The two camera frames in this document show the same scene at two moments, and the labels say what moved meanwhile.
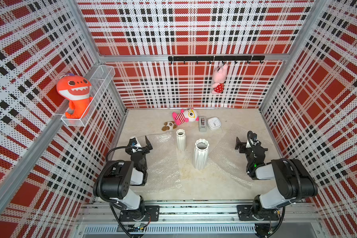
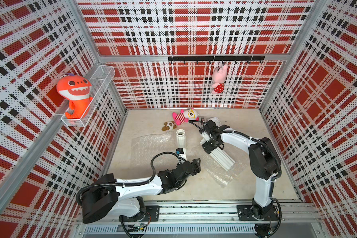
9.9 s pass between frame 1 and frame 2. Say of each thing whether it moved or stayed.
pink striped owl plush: stayed
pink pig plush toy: stayed
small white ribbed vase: stayed
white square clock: stayed
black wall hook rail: stayed
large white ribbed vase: moved
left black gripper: moved
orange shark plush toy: stayed
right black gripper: moved
